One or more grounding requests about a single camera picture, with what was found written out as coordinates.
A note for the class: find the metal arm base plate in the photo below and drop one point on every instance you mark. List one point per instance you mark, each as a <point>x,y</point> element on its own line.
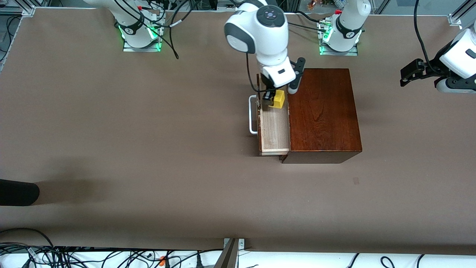
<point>338,53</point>
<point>143,49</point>

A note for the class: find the aluminium corner profile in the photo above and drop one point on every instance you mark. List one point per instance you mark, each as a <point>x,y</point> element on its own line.
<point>28,10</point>
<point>455,18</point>

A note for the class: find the small orange connector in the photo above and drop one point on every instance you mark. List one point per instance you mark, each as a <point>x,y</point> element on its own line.
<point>162,259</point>

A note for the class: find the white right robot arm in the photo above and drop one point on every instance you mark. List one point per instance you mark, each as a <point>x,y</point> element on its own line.
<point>260,33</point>

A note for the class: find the yellow cube block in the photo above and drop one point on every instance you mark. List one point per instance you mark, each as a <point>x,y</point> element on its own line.
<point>280,98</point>

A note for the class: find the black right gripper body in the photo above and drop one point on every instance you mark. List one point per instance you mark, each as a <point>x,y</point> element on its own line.
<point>266,82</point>

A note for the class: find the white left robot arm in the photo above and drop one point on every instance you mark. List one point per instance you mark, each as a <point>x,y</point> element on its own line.
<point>347,26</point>

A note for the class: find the black power plug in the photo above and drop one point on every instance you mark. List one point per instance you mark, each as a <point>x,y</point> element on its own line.
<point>198,261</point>

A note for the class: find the black rounded object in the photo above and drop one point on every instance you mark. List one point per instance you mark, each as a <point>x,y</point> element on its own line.
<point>18,192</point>

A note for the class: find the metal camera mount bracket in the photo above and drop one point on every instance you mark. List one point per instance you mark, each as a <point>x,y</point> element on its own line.
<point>228,257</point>

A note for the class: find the dark brown wooden cabinet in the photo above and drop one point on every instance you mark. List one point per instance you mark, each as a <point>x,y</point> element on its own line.
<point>323,111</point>

